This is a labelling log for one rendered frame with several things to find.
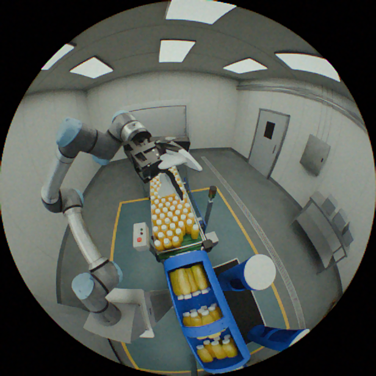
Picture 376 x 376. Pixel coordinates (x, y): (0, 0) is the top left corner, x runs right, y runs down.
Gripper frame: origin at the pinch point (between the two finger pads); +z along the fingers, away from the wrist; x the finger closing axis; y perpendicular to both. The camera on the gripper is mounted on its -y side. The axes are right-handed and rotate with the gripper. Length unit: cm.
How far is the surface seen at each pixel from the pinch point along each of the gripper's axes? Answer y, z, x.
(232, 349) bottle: 37, 81, -17
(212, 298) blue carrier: 16, 57, -46
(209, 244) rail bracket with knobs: -12, 33, -61
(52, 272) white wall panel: 261, -58, -159
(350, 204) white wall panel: -233, 246, 53
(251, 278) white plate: -10, 68, -39
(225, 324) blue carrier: 23, 57, -21
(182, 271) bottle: 16, 27, -45
